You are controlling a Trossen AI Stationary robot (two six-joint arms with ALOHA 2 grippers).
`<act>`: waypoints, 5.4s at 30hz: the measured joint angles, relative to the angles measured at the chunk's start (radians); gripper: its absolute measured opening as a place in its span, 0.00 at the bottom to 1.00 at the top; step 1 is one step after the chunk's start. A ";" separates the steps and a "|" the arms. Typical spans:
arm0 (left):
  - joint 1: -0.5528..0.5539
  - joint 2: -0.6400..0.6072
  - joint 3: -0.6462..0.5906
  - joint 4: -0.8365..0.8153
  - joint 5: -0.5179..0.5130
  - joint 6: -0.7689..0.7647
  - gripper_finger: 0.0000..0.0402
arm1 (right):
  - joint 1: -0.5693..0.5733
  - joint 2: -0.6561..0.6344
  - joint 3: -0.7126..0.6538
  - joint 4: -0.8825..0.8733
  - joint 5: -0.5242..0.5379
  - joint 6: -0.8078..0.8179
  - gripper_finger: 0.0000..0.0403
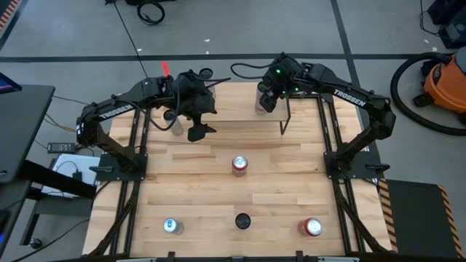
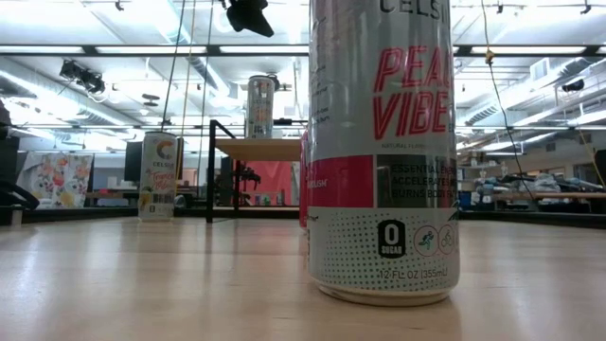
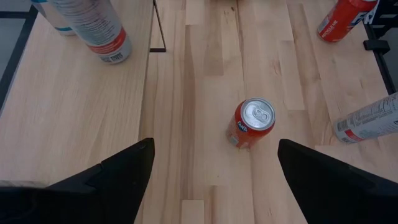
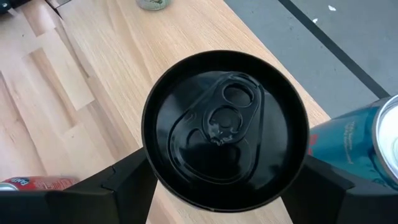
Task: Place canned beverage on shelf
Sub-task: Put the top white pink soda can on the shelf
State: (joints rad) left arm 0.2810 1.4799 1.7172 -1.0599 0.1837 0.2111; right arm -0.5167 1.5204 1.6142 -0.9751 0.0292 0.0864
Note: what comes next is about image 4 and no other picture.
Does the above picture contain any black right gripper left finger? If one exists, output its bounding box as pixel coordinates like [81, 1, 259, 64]
[0, 147, 159, 224]

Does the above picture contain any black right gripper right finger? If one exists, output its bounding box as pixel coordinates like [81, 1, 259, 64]
[281, 154, 398, 224]

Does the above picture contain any red Barq's can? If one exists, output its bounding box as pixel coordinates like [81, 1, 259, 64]
[0, 175, 80, 192]

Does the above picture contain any blue Red Bull can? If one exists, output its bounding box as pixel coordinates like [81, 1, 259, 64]
[307, 95, 398, 191]

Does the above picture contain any Celsius Peach Vibe can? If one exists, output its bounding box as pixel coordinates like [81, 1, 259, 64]
[141, 49, 310, 213]

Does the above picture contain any silver Celsius can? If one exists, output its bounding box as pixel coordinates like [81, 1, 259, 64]
[136, 0, 172, 11]

